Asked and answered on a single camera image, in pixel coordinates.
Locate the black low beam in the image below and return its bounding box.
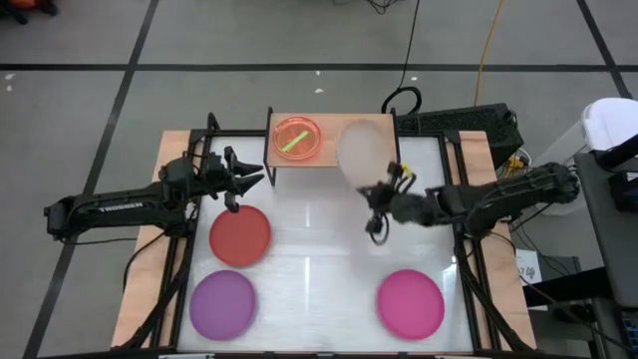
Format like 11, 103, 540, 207
522, 267, 615, 306

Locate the red plate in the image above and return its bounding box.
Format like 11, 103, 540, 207
208, 204, 273, 267

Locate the magenta plate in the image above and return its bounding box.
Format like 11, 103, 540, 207
376, 269, 446, 341

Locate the beige plate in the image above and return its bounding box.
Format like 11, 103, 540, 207
337, 119, 398, 188

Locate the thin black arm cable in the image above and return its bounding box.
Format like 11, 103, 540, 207
62, 230, 169, 291

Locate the white rounded object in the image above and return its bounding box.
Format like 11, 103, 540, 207
580, 97, 638, 154

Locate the wooden shelf with black frame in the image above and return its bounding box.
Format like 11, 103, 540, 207
265, 106, 400, 188

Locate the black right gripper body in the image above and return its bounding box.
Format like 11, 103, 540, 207
366, 160, 435, 246

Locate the black floor cable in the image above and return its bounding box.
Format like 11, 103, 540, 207
381, 0, 424, 115

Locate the black device on desk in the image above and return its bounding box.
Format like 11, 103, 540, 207
595, 147, 638, 211

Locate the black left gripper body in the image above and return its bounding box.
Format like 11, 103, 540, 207
188, 146, 241, 214

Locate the black computer case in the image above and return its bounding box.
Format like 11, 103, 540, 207
396, 103, 524, 156

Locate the purple plate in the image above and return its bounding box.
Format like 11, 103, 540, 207
188, 269, 258, 341

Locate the black tangled cable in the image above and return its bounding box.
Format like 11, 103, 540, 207
367, 0, 401, 15

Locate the grey desk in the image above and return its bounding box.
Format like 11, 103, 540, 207
575, 152, 638, 308

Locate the black chair base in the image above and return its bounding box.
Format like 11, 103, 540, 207
0, 0, 59, 25

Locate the white printed paper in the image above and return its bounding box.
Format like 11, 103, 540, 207
515, 248, 543, 286

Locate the orange translucent plate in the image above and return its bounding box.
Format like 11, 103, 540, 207
271, 116, 323, 162

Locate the yellow floor cable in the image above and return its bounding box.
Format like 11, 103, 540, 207
473, 0, 507, 107

